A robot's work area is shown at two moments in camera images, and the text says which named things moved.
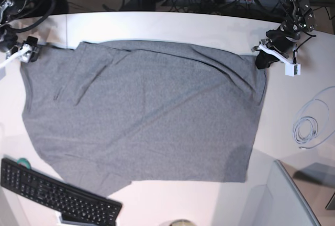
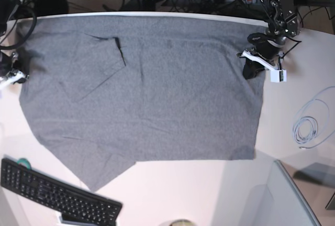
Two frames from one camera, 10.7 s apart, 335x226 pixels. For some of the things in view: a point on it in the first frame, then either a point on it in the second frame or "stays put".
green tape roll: [23, 161] stays put
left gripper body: [24, 52] -> [13, 68]
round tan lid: [182, 222] stays put
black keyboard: [78, 207] stays put
